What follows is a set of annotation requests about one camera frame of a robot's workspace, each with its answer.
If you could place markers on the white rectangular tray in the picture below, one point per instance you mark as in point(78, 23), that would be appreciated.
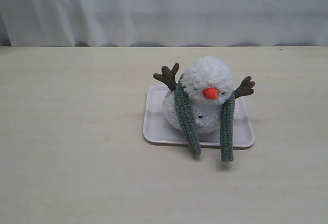
point(157, 131)

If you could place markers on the white plush snowman toy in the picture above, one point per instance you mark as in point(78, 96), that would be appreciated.
point(208, 83)

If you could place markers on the green fleece scarf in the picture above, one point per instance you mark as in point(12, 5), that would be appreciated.
point(187, 122)

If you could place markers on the white curtain backdrop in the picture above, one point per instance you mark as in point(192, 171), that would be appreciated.
point(171, 23)

